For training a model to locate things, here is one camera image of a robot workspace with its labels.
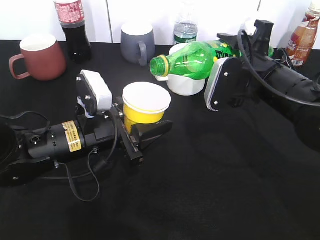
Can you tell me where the grey mug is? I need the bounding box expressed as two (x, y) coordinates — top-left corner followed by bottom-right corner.
(120, 21), (156, 67)

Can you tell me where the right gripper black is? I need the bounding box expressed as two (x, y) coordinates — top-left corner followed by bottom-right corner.
(217, 20), (274, 108)

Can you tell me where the yellow paper cup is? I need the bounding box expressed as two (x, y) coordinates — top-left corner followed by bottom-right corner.
(122, 82), (172, 133)

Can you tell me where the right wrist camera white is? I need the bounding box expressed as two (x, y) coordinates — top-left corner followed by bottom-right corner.
(204, 57), (247, 112)

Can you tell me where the dark cola bottle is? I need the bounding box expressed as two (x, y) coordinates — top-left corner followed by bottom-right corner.
(53, 0), (92, 64)

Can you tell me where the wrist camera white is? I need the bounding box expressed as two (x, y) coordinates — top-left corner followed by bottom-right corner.
(75, 69), (113, 119)
(204, 57), (247, 112)

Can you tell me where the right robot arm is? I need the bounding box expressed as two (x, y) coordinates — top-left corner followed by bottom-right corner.
(217, 20), (320, 151)

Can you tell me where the white mug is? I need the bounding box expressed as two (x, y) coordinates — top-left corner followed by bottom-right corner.
(155, 43), (205, 96)

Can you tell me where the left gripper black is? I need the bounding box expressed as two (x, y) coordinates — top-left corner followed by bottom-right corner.
(76, 98), (173, 166)

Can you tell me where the black tablecloth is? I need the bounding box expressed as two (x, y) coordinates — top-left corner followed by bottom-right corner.
(0, 39), (320, 240)

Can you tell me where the green sprite bottle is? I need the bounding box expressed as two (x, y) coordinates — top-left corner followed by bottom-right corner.
(149, 39), (275, 81)

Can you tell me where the red-brown mug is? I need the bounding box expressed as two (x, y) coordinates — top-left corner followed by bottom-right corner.
(9, 33), (67, 81)

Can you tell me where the orange tea bottle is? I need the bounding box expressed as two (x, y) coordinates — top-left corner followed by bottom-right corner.
(285, 0), (320, 67)

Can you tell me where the clear water bottle green label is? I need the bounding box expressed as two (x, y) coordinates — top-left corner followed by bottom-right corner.
(173, 0), (198, 45)

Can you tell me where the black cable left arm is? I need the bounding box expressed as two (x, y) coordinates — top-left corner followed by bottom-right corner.
(0, 103), (126, 202)

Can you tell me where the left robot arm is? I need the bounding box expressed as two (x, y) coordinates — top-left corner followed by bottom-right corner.
(0, 102), (173, 187)

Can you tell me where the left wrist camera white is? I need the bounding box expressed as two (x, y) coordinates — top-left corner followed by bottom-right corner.
(75, 69), (113, 119)

